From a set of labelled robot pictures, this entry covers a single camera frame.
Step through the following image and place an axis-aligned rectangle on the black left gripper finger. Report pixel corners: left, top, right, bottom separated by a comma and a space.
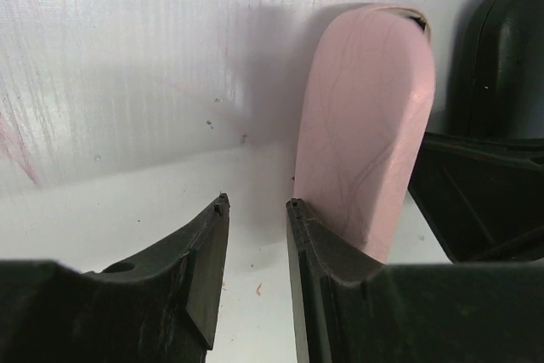
1, 194, 230, 362
286, 199, 543, 362

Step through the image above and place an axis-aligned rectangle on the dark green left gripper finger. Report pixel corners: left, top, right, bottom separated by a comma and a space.
409, 133, 544, 263

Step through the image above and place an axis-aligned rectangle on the black glasses case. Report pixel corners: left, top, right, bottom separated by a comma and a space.
447, 0, 543, 139

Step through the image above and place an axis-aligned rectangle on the pink glasses case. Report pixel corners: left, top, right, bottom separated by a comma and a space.
293, 3, 436, 262

